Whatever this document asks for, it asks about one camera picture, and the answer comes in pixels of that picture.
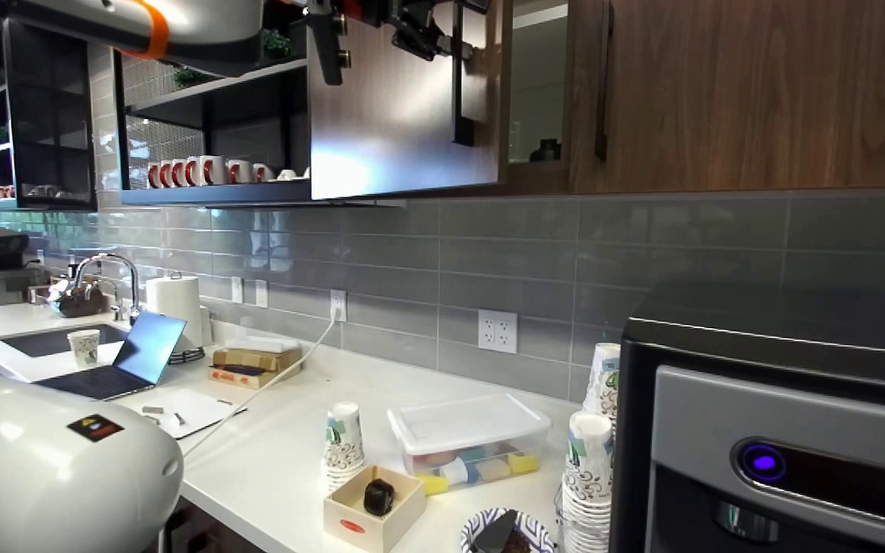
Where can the dark small bowl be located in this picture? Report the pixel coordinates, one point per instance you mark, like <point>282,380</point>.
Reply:
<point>538,531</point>

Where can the chrome sink faucet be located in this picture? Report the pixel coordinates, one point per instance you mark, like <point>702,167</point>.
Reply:
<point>130,280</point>

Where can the white green-logo bottle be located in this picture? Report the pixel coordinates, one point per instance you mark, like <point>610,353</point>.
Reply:
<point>342,441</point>

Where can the kitchen sink basin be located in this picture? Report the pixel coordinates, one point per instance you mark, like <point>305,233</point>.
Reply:
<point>62,337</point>

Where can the white outlet with plug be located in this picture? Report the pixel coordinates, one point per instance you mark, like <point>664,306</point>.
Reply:
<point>335,306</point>

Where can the black glass display cabinet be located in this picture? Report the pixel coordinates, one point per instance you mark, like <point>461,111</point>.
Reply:
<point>32,111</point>

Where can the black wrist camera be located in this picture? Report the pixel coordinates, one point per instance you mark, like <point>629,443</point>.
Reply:
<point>424,25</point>

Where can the white paper sheet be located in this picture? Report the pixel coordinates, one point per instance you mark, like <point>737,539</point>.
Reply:
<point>182,411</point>

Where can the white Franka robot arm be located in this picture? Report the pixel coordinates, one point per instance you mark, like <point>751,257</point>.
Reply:
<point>43,470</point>

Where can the single paper cup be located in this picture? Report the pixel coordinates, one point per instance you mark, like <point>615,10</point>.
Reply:
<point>84,347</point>

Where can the medium printed paper cup stack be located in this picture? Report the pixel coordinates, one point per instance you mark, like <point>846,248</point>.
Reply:
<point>588,480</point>

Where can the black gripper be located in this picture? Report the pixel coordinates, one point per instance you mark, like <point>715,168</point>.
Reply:
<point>362,8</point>

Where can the red and white mug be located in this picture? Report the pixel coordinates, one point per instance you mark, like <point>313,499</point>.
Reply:
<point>264,173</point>
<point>180,168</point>
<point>167,173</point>
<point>152,173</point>
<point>237,168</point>
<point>204,168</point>

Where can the dark sink caddy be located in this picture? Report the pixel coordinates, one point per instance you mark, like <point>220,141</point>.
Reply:
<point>84,298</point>

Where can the open laptop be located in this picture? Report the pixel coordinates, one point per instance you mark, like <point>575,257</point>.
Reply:
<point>147,347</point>

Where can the steel and black water dispenser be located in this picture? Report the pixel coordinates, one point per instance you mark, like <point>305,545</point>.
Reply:
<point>770,430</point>

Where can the black object in wooden box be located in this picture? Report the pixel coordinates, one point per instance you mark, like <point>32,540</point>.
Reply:
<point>378,494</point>

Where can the dark object inside cabinet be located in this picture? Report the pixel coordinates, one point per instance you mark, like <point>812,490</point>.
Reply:
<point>548,152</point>

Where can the flat yellow brown box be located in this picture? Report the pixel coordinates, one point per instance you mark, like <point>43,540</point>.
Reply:
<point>254,359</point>

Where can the black open wall shelf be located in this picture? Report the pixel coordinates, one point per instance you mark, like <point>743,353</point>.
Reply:
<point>216,111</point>

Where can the small wooden box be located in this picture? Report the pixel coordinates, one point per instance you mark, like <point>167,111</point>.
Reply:
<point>362,526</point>

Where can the tall printed paper cup stack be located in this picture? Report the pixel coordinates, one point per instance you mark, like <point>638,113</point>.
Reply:
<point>603,385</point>

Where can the clear plastic container with lid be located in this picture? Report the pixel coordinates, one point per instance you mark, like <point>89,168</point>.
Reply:
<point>467,441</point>

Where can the white wall outlet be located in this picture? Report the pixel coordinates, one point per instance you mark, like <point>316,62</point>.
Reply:
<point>497,329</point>
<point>259,291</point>

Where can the white paper towel roll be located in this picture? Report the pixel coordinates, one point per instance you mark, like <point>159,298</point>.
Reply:
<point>178,307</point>

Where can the wooden cabinet door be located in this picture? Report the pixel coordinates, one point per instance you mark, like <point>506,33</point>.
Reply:
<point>770,93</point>
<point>400,134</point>

